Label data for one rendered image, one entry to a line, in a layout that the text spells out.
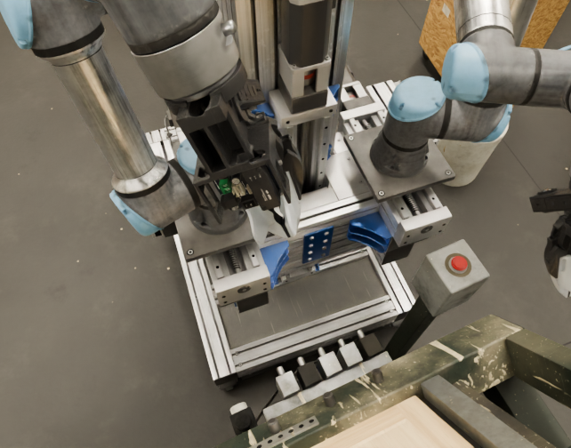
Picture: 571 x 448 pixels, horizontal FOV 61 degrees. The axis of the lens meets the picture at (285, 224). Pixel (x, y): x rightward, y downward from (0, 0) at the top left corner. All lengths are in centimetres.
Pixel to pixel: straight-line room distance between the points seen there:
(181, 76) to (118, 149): 56
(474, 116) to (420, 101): 12
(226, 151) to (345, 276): 165
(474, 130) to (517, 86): 48
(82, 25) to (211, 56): 48
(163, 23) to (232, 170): 12
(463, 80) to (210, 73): 40
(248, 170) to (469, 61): 39
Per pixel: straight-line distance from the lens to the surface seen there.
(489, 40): 73
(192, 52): 37
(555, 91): 74
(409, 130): 116
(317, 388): 134
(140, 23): 37
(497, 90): 71
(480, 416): 109
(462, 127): 118
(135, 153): 94
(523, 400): 141
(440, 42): 298
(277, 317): 195
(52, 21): 82
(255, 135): 43
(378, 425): 116
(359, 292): 201
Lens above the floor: 205
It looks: 60 degrees down
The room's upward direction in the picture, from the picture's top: straight up
